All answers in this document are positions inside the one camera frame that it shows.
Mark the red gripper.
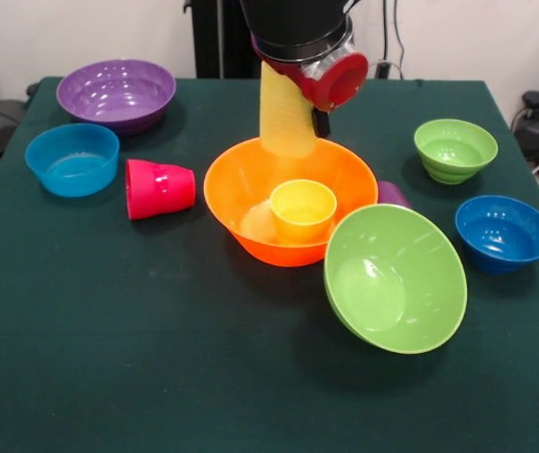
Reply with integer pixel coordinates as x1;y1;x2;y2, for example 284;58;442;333
250;36;370;140

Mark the translucent yellow-green cup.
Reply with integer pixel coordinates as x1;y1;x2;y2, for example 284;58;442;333
258;59;320;159

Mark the yellow cup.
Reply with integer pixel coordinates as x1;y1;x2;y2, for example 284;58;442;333
269;178;338;245

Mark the purple cup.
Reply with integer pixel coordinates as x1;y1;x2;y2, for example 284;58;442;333
376;180;414;211

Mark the large orange bowl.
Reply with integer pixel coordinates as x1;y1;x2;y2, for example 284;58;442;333
202;136;380;269

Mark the red cup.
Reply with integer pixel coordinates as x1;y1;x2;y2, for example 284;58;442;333
125;159;197;222

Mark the large green bowl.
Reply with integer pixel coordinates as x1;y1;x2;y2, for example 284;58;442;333
323;203;469;356

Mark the small green bowl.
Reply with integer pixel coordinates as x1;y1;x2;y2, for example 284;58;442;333
413;118;499;187

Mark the large purple bowl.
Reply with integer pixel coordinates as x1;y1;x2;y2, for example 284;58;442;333
56;58;177;139

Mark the dark blue bowl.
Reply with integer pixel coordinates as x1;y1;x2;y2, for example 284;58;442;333
454;194;539;277

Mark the light blue bowl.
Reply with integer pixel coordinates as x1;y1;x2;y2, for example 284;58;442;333
24;123;121;198

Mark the dark green table cloth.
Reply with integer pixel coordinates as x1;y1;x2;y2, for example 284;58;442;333
0;75;539;453

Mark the black hanging cable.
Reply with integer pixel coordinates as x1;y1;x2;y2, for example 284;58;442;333
374;0;410;80

